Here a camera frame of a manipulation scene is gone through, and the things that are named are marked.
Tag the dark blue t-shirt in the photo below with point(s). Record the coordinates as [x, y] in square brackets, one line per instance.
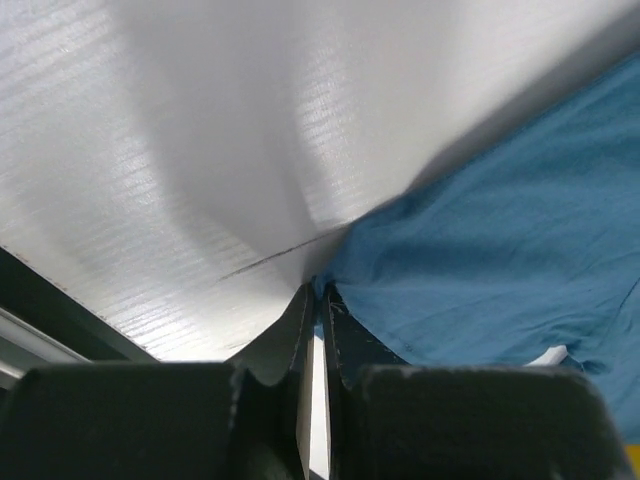
[531, 245]

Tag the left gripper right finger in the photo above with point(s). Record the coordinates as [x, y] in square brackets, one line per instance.
[392, 420]

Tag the white t-shirt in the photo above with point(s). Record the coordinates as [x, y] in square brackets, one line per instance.
[554, 355]

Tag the yellow plastic bin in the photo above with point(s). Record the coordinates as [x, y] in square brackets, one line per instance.
[631, 460]

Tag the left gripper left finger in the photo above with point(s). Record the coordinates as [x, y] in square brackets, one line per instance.
[244, 418]

